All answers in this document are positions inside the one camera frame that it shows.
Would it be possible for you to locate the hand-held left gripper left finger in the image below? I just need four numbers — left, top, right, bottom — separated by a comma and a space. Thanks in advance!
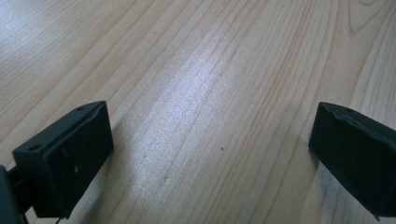
11, 100, 115, 219

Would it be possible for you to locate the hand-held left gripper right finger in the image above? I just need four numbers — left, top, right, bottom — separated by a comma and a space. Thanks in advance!
307, 101, 396, 220

